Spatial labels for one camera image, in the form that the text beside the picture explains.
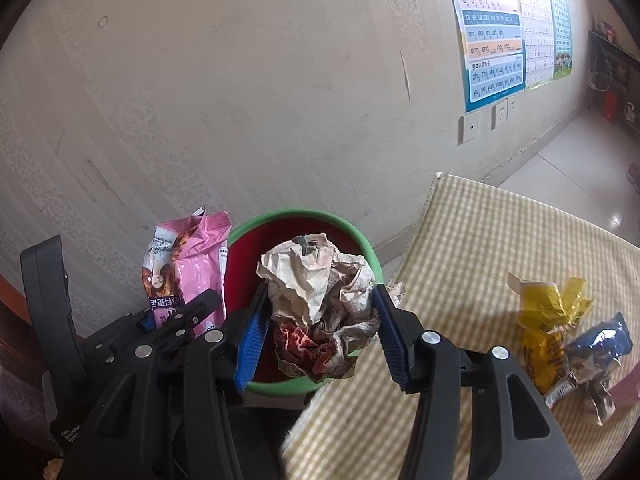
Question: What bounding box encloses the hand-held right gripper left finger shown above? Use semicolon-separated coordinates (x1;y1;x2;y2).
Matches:
60;282;274;480

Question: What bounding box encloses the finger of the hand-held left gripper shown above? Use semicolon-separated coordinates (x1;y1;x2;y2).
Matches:
150;289;222;343
80;310;155;363

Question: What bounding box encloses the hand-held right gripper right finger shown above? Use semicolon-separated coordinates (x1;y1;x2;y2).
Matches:
371;284;586;480

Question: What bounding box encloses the pink plastic packet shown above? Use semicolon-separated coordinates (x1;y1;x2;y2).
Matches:
141;207;232;338

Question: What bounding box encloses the red bin with green rim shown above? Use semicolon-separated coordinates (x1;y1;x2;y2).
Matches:
220;208;386;395

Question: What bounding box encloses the paper ball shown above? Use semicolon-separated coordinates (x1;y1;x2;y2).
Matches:
256;232;407;383

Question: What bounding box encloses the purple blanket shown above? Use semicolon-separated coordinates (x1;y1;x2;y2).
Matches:
612;372;640;411

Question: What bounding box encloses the yellow checked mat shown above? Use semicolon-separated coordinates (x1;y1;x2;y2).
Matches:
280;172;640;480

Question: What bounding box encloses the yellow snack packet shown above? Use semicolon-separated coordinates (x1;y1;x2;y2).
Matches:
507;271;596;408

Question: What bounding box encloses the blue snack packet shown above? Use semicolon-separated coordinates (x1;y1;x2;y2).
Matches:
565;311;635;426

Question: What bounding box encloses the dark storage shelf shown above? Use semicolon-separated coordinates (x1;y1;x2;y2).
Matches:
587;30;640;126

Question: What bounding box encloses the blue letter wall poster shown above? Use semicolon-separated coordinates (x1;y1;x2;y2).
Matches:
442;0;527;114

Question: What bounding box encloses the pale table wall poster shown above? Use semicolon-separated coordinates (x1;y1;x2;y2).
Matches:
512;0;556;92

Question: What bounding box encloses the green bordered wall poster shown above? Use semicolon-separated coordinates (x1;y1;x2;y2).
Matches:
545;0;574;81

